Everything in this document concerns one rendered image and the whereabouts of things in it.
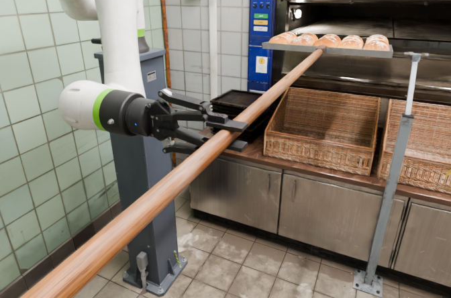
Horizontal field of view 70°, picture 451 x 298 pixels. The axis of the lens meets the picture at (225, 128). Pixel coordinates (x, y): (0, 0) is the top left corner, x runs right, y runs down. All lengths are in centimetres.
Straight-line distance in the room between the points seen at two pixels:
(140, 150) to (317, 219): 102
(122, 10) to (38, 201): 129
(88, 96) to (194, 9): 172
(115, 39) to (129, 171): 79
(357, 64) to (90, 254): 189
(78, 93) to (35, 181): 120
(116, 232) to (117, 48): 57
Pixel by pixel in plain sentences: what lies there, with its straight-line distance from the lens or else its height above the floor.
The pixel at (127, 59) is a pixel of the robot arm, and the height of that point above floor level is 127.
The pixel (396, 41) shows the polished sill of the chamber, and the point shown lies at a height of 117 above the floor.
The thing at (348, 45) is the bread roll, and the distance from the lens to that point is 151.
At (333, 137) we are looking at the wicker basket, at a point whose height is 59.
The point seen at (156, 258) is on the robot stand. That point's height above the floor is 21.
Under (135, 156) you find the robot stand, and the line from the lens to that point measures 146.
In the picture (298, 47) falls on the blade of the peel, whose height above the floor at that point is 119.
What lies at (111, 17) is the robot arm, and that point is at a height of 137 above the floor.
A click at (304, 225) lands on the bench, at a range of 193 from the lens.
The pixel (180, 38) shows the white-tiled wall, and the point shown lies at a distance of 244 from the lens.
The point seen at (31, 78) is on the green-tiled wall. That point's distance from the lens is 178.
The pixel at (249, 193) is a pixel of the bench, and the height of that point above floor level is 34.
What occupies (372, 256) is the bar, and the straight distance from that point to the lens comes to 189.
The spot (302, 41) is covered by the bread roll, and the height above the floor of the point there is 121.
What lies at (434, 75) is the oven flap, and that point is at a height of 100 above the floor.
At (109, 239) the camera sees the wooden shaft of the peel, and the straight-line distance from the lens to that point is 36.
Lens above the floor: 143
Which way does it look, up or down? 23 degrees down
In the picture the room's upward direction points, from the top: straight up
